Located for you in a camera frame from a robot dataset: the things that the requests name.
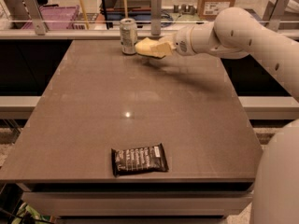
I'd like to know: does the black snack bar wrapper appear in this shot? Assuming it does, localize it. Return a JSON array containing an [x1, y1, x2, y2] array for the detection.
[[111, 144, 169, 176]]

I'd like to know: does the right metal railing post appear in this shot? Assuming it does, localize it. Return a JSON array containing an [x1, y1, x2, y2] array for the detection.
[[263, 0, 290, 32]]

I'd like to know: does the middle metal railing post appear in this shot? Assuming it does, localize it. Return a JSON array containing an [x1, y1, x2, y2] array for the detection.
[[150, 0, 162, 35]]

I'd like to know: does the yellow wavy sponge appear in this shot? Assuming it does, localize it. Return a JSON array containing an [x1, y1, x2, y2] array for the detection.
[[135, 37, 158, 57]]

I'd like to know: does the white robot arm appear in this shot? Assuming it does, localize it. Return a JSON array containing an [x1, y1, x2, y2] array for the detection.
[[150, 7, 299, 224]]

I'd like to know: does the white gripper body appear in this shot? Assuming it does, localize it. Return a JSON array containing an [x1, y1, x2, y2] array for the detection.
[[173, 26, 195, 56]]

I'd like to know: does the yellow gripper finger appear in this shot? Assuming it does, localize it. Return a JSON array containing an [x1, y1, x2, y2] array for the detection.
[[159, 35, 174, 43], [150, 41, 175, 58]]

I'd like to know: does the left metal railing post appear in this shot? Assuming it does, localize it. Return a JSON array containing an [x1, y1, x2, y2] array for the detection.
[[23, 0, 48, 35]]

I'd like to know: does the purple plastic crate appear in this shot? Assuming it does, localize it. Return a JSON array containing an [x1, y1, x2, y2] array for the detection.
[[21, 5, 80, 31]]

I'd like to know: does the yellow wooden stick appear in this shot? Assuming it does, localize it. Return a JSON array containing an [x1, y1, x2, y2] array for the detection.
[[79, 0, 90, 30]]

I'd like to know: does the metal railing post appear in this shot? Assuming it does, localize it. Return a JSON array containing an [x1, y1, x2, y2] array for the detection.
[[263, 0, 290, 32], [23, 0, 48, 35], [150, 0, 162, 35]]

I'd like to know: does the green 7up can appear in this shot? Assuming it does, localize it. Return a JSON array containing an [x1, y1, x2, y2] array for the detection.
[[120, 18, 137, 55]]

